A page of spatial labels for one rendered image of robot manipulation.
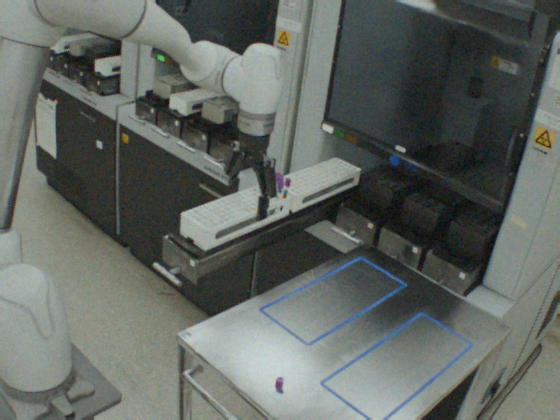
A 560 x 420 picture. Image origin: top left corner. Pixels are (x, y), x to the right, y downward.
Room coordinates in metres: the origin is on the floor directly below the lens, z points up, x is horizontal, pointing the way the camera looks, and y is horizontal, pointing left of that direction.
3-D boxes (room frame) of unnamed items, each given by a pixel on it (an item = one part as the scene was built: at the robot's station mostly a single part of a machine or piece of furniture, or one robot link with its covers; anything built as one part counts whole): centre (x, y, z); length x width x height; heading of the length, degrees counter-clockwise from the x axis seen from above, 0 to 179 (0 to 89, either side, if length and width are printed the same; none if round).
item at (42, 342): (0.81, 0.45, 0.87); 0.18 x 0.16 x 0.22; 56
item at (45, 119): (2.72, 1.26, 0.43); 0.27 x 0.02 x 0.36; 50
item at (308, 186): (1.61, -0.09, 0.83); 0.30 x 0.10 x 0.06; 140
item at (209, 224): (1.36, 0.11, 0.84); 0.30 x 0.10 x 0.06; 140
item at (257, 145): (1.39, 0.09, 1.02); 0.08 x 0.07 x 0.09; 50
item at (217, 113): (2.03, 0.27, 0.85); 0.12 x 0.02 x 0.06; 51
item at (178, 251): (1.47, 0.02, 0.78); 0.73 x 0.14 x 0.09; 140
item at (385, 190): (1.58, -0.27, 0.85); 0.12 x 0.02 x 0.06; 51
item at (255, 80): (1.40, 0.10, 1.20); 0.13 x 0.11 x 0.16; 56
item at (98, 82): (2.66, 0.67, 0.78); 0.73 x 0.14 x 0.09; 140
